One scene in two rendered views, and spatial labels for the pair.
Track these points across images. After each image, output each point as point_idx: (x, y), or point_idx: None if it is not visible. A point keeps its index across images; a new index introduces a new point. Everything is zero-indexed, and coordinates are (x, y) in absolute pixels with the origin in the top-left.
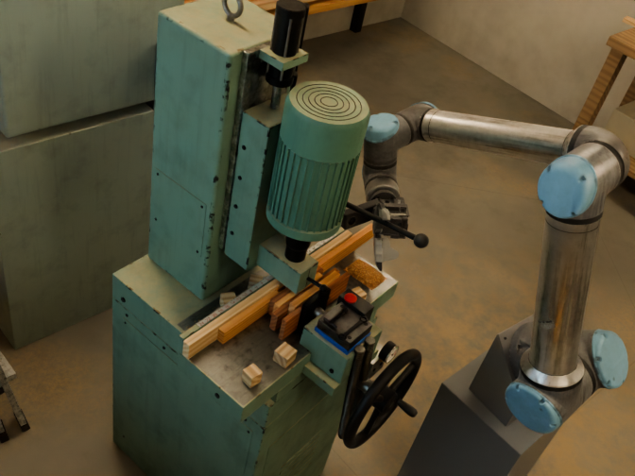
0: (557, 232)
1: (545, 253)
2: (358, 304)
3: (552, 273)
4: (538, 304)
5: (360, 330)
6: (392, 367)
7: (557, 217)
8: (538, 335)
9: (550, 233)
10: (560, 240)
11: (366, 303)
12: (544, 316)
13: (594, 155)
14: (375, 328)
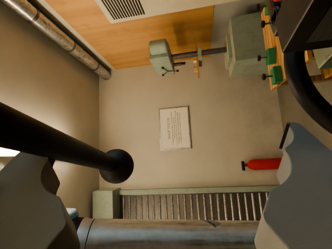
0: (97, 219)
1: (127, 227)
2: (287, 7)
3: (146, 220)
4: (197, 229)
5: (269, 5)
6: (283, 58)
7: (79, 219)
8: (232, 225)
9: (101, 224)
10: (105, 219)
11: (286, 32)
12: (201, 222)
13: None
14: (321, 54)
